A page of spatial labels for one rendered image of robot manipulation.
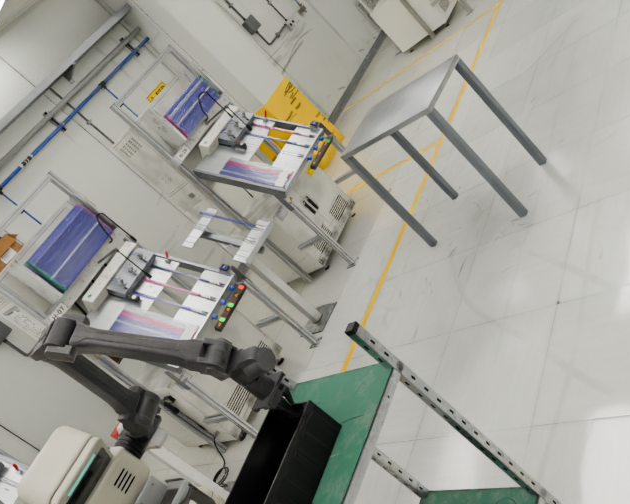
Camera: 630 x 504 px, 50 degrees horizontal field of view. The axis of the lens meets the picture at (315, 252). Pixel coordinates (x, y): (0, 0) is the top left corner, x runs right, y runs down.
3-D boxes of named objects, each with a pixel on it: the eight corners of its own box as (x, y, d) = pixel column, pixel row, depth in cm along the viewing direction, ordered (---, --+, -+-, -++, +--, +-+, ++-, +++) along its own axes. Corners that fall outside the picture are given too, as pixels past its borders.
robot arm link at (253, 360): (211, 340, 161) (202, 371, 155) (239, 323, 153) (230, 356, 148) (251, 361, 166) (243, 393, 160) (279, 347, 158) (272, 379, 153)
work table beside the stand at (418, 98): (526, 216, 350) (427, 107, 324) (430, 247, 405) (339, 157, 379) (547, 158, 374) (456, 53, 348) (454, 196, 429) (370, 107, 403)
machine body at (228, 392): (289, 353, 453) (221, 296, 433) (244, 444, 412) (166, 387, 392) (239, 368, 501) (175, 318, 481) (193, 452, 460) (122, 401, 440)
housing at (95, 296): (143, 258, 431) (136, 243, 420) (100, 316, 402) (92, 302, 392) (132, 255, 433) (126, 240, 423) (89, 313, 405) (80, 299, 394)
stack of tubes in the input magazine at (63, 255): (114, 230, 416) (79, 201, 407) (65, 291, 386) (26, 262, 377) (106, 236, 425) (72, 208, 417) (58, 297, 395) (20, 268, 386)
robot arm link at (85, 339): (65, 323, 167) (48, 361, 160) (59, 309, 162) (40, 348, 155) (235, 346, 163) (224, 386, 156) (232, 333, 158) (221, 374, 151)
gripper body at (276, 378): (287, 374, 165) (265, 357, 162) (271, 410, 158) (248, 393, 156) (273, 379, 169) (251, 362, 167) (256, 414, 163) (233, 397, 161)
